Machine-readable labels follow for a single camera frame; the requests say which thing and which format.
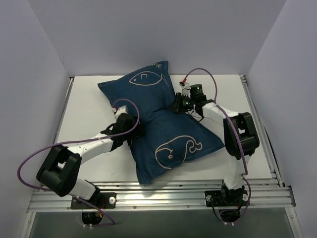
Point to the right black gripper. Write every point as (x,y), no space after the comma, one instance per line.
(178,103)

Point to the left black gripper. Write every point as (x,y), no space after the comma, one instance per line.
(136,129)

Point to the blue fish-print pillowcase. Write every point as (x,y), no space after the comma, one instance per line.
(168,138)

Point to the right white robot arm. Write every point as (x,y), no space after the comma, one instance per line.
(240,135)

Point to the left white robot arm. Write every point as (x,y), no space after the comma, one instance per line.
(60,169)

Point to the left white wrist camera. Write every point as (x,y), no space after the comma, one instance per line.
(120,110)

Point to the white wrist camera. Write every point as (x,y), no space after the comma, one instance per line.
(120,110)
(185,88)

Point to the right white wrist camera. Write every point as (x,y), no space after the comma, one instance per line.
(185,88)

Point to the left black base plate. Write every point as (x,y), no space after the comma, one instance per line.
(103,200)

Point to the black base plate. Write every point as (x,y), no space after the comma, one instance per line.
(226,199)
(103,200)

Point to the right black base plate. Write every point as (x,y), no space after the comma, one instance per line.
(226,199)

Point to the aluminium mounting rail frame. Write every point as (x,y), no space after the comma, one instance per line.
(271,213)

